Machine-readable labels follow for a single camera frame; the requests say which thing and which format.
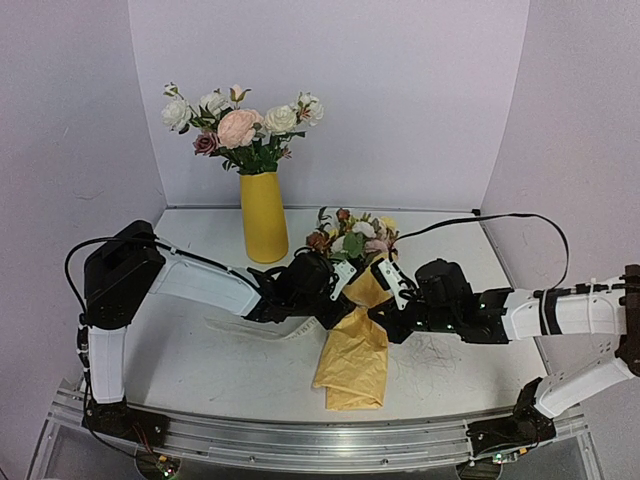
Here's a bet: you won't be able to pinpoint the cream printed ribbon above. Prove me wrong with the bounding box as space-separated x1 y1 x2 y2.
204 317 320 342

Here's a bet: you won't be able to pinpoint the yellow paper bouquet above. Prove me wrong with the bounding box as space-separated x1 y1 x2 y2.
305 205 401 412

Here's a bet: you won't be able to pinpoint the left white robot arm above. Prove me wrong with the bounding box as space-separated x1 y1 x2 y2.
72 220 357 446

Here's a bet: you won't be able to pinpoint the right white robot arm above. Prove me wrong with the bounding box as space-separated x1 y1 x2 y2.
368 259 639 461

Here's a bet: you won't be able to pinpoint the yellow ceramic vase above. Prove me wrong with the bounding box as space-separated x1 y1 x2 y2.
240 172 289 264

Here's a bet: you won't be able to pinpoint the white and pink flowers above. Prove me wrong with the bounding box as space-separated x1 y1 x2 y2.
161 82 325 175

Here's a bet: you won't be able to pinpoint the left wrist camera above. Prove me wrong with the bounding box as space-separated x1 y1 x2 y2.
330 260 357 301

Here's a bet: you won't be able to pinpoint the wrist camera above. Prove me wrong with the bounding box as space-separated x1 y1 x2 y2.
330 260 357 301
370 257 415 310

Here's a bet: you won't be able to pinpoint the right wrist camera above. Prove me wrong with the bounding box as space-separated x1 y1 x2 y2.
370 257 415 310

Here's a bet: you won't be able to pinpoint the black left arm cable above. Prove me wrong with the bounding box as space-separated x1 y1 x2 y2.
64 237 151 326

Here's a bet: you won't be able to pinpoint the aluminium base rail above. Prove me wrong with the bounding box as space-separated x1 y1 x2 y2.
27 382 602 479

